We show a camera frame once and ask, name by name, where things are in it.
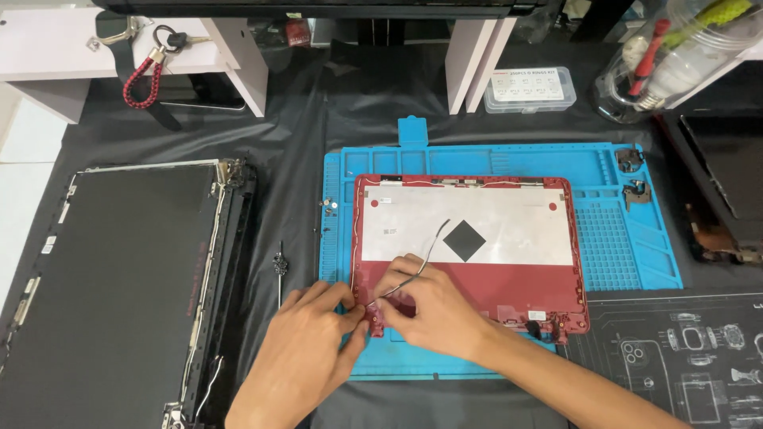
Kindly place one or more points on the clear plastic jar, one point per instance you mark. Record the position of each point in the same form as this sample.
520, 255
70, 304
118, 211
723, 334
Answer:
614, 89

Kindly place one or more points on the black monitor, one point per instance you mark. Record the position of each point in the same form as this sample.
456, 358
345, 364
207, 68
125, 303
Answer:
298, 6

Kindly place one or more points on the white light bulb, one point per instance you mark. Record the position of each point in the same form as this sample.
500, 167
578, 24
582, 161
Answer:
676, 74

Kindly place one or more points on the black printed work mat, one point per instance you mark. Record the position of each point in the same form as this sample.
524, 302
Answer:
673, 363

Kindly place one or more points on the black laptop lid frame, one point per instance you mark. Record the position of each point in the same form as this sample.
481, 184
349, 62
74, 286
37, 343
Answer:
235, 250

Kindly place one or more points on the laptop display panel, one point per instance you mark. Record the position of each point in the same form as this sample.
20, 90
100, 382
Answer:
119, 274

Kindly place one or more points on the person's left hand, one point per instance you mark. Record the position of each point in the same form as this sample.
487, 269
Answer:
310, 339

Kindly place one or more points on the clear plastic parts box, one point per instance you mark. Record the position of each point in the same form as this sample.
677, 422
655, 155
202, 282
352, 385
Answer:
529, 89

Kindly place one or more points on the green brush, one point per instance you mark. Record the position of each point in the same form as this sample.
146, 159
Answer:
709, 18

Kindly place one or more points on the red laptop lid cover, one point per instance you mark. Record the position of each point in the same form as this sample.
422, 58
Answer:
512, 280

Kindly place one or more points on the blue silicone repair mat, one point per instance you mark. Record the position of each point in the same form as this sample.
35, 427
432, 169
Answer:
620, 250

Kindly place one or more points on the slim precision screwdriver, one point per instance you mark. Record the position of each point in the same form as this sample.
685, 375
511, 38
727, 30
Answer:
280, 265

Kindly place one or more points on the person's right hand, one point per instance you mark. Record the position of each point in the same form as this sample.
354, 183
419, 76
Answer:
441, 316

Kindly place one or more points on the dark metal laptop hinge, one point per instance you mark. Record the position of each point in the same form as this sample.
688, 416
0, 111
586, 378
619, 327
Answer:
629, 159
635, 194

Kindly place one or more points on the black table cloth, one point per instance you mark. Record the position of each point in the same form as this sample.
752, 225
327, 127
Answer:
286, 155

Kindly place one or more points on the white monitor riser legs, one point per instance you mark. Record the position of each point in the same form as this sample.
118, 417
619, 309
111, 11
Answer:
471, 59

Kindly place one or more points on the white desk shelf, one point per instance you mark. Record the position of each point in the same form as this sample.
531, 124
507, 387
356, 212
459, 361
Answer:
53, 53

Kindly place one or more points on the small red packet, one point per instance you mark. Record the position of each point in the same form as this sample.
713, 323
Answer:
297, 31

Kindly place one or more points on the black laptop base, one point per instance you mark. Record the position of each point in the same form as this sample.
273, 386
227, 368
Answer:
721, 173

